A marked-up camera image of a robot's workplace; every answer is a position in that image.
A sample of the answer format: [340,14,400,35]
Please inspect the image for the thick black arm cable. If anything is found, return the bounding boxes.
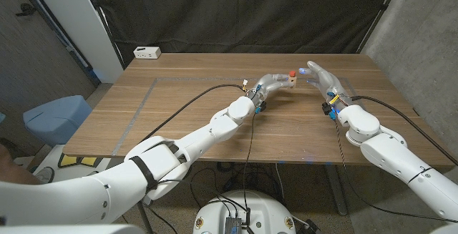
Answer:
[351,95,458,166]
[141,84,247,142]

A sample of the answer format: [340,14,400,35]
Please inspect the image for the grey table leg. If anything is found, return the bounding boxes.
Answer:
[137,200,155,234]
[323,165,349,216]

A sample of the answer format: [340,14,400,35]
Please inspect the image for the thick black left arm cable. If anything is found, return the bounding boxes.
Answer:
[141,84,247,142]

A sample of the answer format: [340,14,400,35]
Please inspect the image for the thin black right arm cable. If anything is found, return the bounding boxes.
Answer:
[333,119,458,224]

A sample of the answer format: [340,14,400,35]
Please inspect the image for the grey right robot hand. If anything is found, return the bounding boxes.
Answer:
[298,60,354,108]

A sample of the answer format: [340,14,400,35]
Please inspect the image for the black curtain frame pole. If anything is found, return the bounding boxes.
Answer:
[84,0,126,70]
[356,0,407,54]

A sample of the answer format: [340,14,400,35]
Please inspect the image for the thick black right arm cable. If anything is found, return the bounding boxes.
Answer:
[351,95,458,166]

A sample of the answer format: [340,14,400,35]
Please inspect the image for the person's bare leg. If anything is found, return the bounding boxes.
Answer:
[0,144,40,185]

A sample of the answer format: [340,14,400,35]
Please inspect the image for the black door handle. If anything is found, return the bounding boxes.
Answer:
[14,3,36,16]

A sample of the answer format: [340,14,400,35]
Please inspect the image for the blue stool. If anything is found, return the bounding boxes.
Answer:
[23,94,93,147]

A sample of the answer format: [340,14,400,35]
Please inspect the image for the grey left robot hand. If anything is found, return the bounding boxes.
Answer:
[245,73,297,108]

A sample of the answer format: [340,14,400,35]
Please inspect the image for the tangled black floor cables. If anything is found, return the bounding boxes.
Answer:
[189,161,283,206]

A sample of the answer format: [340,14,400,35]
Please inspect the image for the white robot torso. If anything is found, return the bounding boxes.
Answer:
[193,190,297,234]

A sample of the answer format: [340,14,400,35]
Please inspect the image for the white floor cable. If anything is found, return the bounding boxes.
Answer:
[274,162,286,201]

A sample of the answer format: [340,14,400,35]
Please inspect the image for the white power strip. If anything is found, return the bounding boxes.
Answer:
[132,46,162,60]

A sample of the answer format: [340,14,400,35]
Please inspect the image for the grey electronics box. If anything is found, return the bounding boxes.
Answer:
[224,216,243,234]

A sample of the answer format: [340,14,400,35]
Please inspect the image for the white floor base plate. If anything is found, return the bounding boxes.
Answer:
[34,144,126,185]

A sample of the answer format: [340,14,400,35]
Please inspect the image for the yellow and black mat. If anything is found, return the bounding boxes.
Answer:
[57,153,99,169]

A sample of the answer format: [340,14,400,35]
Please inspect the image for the grey sneaker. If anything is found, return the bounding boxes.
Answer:
[34,166,55,185]

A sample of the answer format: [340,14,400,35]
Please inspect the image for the black curtain backdrop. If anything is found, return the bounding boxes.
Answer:
[87,0,398,67]

